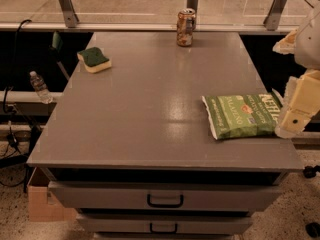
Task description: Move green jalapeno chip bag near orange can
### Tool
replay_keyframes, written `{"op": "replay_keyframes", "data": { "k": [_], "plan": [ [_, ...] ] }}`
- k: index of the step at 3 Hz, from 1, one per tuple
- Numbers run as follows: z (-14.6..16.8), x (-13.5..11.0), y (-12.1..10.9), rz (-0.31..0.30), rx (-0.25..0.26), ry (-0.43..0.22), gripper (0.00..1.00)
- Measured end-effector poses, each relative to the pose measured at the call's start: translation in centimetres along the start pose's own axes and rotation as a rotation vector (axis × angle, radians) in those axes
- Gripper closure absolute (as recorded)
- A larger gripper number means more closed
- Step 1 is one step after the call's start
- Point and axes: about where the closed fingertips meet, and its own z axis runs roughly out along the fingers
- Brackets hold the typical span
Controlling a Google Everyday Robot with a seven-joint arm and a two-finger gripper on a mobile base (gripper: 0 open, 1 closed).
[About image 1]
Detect upper grey drawer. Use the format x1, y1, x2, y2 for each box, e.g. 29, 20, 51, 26
49, 181, 281, 212

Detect left metal bracket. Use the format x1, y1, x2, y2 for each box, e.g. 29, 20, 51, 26
58, 0, 79, 28

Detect black lower drawer handle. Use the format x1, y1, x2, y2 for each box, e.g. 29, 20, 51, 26
149, 223, 178, 234

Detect metal window rail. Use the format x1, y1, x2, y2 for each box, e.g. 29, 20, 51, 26
0, 21, 301, 36

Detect black upper drawer handle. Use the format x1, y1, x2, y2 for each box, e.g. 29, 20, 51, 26
146, 194, 184, 209

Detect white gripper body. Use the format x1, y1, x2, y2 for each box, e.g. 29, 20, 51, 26
294, 4, 320, 70

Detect black caster wheel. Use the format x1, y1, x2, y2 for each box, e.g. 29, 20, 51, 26
302, 164, 320, 239

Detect grey drawer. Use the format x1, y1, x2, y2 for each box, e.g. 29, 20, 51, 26
49, 181, 281, 212
77, 214, 252, 235

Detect black drawer handle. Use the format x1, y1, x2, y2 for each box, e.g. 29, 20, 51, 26
149, 223, 178, 234
146, 194, 184, 209

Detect clear plastic water bottle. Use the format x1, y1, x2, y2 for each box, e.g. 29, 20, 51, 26
29, 71, 53, 104

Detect black cable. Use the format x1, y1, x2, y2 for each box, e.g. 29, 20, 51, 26
0, 18, 34, 188

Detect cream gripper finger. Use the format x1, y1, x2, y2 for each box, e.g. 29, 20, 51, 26
272, 30, 297, 55
275, 69, 320, 139

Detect green handled tool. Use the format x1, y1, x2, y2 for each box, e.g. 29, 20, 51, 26
49, 31, 70, 80

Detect lower grey drawer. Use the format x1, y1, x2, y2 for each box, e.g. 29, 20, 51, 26
77, 214, 252, 235

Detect green yellow sponge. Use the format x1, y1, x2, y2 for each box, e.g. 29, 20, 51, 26
77, 47, 112, 73

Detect green jalapeno chip bag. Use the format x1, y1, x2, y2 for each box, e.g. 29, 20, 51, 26
202, 93, 282, 140

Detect right metal bracket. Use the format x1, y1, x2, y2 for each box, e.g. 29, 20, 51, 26
263, 0, 287, 31

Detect orange soda can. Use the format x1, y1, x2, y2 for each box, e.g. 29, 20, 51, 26
177, 8, 196, 47

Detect cardboard box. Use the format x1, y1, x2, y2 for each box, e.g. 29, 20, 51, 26
27, 168, 77, 222

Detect grey drawer cabinet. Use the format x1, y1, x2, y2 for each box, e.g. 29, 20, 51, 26
28, 32, 302, 240

